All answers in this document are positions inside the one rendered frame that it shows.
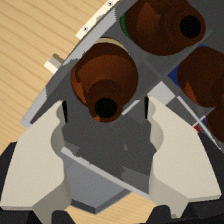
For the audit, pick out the grey shallow tray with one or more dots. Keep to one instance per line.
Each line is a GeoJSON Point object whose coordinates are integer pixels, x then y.
{"type": "Point", "coordinates": [90, 192]}

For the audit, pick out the grey plastic crate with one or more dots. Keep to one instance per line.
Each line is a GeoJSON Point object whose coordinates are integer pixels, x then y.
{"type": "Point", "coordinates": [121, 151]}

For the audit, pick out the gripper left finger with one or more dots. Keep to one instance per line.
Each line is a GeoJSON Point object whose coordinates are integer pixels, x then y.
{"type": "Point", "coordinates": [33, 180]}

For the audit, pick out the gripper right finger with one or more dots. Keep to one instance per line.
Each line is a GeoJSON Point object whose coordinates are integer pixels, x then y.
{"type": "Point", "coordinates": [187, 172]}

